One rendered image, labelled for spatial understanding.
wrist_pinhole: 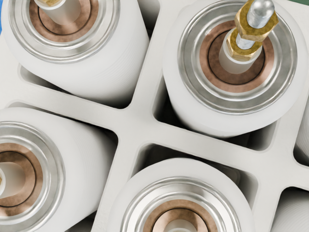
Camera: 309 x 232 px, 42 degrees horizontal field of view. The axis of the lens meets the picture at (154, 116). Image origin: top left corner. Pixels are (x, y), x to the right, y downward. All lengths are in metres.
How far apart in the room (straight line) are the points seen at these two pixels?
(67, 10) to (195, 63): 0.09
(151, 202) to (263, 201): 0.11
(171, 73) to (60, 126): 0.08
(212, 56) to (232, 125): 0.05
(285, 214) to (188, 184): 0.12
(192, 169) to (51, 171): 0.09
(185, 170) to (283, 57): 0.09
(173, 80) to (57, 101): 0.12
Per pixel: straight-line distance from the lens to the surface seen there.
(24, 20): 0.29
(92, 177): 0.30
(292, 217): 0.33
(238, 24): 0.19
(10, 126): 0.28
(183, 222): 0.25
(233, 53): 0.23
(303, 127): 0.36
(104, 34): 0.27
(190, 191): 0.26
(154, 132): 0.33
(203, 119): 0.26
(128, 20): 0.28
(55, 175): 0.27
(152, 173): 0.26
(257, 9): 0.18
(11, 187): 0.26
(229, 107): 0.26
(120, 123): 0.33
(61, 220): 0.28
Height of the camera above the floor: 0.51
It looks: 83 degrees down
